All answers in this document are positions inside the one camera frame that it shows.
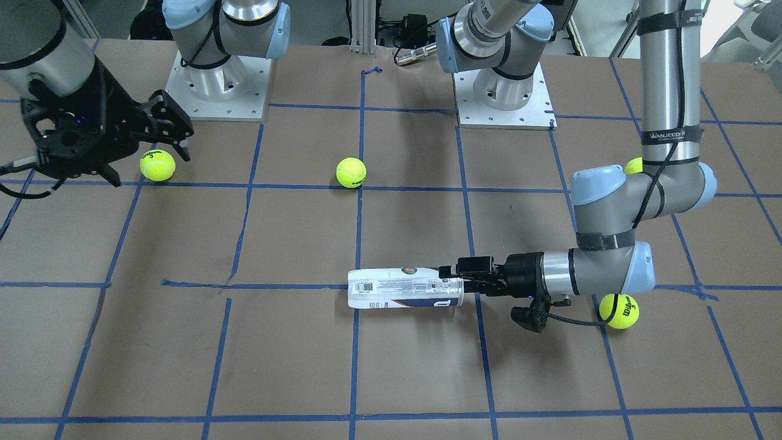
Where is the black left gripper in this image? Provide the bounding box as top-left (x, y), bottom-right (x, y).
top-left (439, 252), bottom-right (545, 298)

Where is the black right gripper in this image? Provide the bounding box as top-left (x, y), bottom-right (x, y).
top-left (21, 59), bottom-right (194, 187)

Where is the tennis ball can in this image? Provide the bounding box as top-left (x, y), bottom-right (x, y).
top-left (347, 267), bottom-right (466, 309)

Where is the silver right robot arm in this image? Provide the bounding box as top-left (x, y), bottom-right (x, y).
top-left (2, 1), bottom-right (291, 187)

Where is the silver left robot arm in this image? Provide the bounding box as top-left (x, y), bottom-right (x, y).
top-left (436, 1), bottom-right (716, 299)

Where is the near tennis ball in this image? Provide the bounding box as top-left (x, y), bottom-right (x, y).
top-left (139, 148), bottom-right (176, 183)

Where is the tennis ball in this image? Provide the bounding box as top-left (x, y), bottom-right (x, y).
top-left (139, 148), bottom-right (176, 183)
top-left (335, 158), bottom-right (368, 189)
top-left (624, 158), bottom-right (643, 175)
top-left (599, 293), bottom-right (640, 329)

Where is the middle tennis ball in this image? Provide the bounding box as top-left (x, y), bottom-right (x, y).
top-left (335, 158), bottom-right (368, 189)

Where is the far tennis ball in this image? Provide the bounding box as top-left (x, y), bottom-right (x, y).
top-left (599, 293), bottom-right (640, 329)

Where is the farthest tennis ball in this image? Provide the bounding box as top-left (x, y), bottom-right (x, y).
top-left (624, 158), bottom-right (643, 175)

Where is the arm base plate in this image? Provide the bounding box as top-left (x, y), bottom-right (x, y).
top-left (164, 53), bottom-right (272, 122)
top-left (453, 64), bottom-right (558, 130)

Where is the black camera cable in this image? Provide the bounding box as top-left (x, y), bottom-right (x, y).
top-left (547, 309), bottom-right (608, 328)
top-left (0, 156), bottom-right (65, 200)

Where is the centre aluminium frame post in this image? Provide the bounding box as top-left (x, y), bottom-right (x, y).
top-left (348, 0), bottom-right (379, 57)

